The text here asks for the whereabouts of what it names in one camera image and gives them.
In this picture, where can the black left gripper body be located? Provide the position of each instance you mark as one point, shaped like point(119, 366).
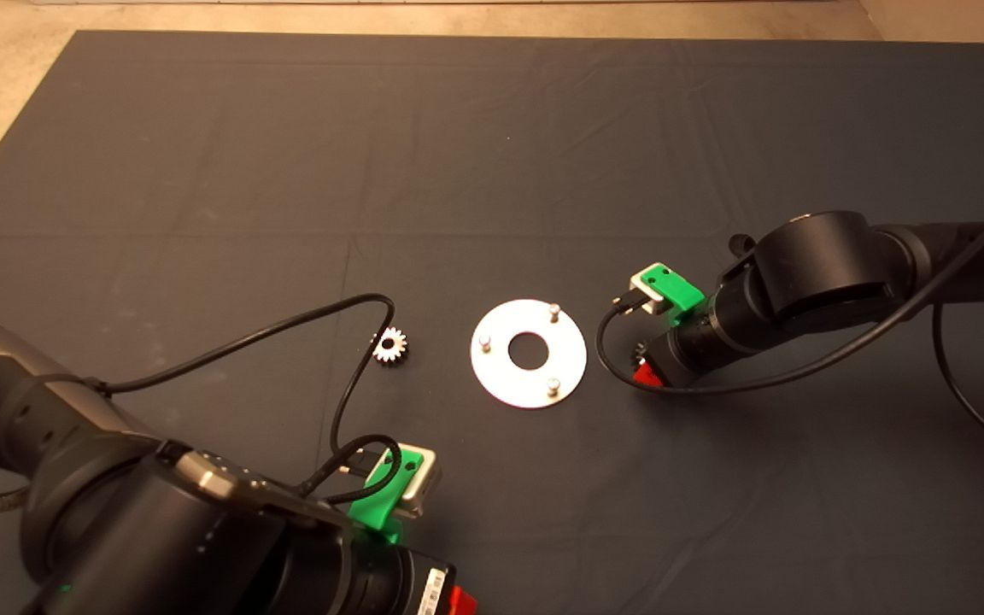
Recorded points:
point(398, 585)

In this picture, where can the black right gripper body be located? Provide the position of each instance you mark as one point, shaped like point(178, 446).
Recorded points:
point(688, 354)

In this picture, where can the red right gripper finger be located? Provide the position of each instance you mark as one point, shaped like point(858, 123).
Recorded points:
point(648, 374)

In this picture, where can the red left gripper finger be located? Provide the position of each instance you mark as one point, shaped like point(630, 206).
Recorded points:
point(462, 602)

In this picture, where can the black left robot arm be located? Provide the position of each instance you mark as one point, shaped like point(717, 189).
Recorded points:
point(116, 530)

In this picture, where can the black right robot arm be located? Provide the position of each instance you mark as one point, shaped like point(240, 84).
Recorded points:
point(825, 265)

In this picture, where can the round metal carrier plate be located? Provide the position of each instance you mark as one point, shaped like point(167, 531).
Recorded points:
point(500, 376)

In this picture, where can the shiny steel planetary gear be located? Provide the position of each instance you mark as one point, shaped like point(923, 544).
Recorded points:
point(395, 351)

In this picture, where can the dark grey table cloth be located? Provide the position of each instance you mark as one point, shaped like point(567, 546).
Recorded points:
point(492, 171)

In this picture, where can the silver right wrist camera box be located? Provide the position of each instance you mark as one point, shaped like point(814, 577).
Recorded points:
point(650, 301)

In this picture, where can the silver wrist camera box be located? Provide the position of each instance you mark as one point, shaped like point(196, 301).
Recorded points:
point(424, 491)
point(650, 301)

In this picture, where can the green right camera mount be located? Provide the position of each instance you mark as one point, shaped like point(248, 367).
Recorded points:
point(671, 289)

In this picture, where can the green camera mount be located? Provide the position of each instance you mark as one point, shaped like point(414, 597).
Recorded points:
point(372, 512)
point(671, 289)

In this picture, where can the green left camera mount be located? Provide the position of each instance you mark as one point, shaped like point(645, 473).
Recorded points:
point(372, 512)

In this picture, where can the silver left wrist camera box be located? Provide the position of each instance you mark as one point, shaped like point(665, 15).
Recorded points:
point(424, 491)

